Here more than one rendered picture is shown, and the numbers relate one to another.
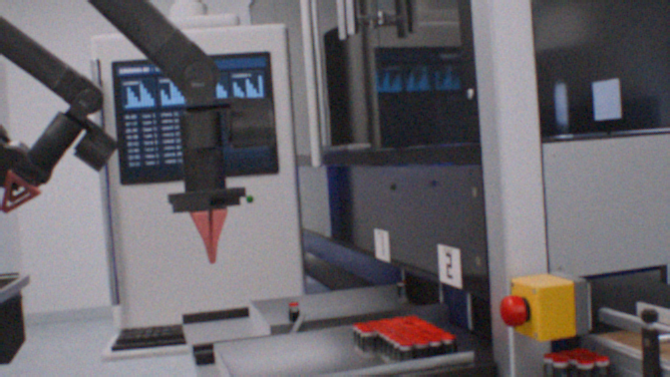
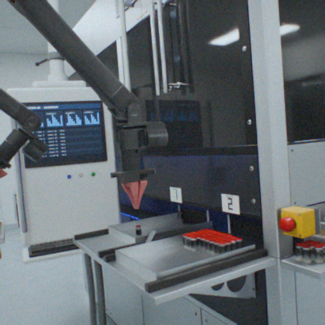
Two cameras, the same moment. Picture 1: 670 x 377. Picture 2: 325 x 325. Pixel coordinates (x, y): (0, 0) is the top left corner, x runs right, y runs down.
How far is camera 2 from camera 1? 0.36 m
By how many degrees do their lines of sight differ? 15
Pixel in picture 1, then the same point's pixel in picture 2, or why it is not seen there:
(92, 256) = not seen: outside the picture
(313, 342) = (162, 245)
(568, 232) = (298, 186)
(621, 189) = (316, 165)
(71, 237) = not seen: outside the picture
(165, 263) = (49, 208)
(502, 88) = (273, 119)
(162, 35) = (115, 87)
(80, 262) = not seen: outside the picture
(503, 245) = (273, 193)
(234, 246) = (86, 198)
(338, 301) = (150, 223)
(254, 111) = (157, 129)
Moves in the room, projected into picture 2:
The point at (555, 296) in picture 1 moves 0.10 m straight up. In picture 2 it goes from (308, 216) to (306, 179)
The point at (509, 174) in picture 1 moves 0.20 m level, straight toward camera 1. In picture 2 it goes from (276, 159) to (308, 163)
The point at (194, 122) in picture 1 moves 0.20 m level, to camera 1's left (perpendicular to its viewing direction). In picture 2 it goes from (130, 134) to (47, 140)
